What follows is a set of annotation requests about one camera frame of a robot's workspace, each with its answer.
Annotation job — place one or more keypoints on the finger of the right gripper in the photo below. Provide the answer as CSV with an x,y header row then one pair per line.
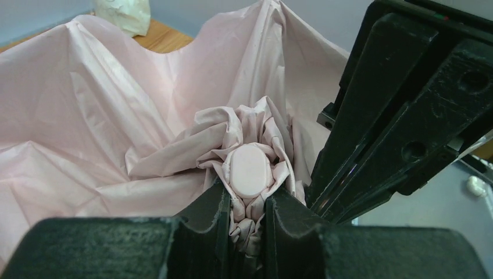
x,y
415,146
395,45

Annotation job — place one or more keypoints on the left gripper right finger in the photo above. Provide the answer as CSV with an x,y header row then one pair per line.
x,y
300,244

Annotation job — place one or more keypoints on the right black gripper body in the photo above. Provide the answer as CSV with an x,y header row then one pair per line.
x,y
436,14

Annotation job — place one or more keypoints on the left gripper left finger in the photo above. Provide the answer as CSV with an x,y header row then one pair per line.
x,y
192,244

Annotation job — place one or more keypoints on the pink folding umbrella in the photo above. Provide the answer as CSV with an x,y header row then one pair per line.
x,y
93,124

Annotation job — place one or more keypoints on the white crumpled plastic bag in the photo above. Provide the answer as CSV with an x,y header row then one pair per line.
x,y
133,17

